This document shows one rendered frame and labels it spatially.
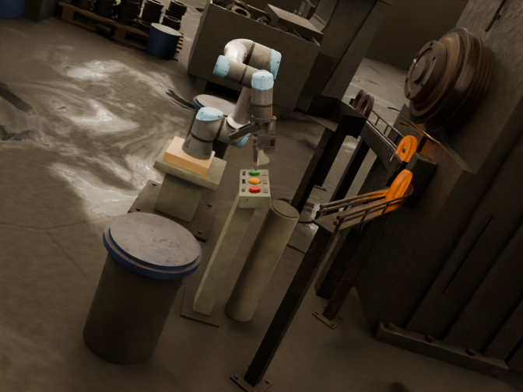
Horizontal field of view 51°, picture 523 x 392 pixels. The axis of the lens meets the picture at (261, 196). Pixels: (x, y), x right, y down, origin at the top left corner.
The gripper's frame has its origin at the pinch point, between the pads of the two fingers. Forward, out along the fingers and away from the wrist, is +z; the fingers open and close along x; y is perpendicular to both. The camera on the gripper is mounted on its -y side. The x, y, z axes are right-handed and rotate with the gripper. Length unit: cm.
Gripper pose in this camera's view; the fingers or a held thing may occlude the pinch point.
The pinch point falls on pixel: (254, 167)
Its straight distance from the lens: 207.9
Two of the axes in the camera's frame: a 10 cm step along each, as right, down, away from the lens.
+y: 10.0, 0.2, 0.3
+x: -0.2, -4.3, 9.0
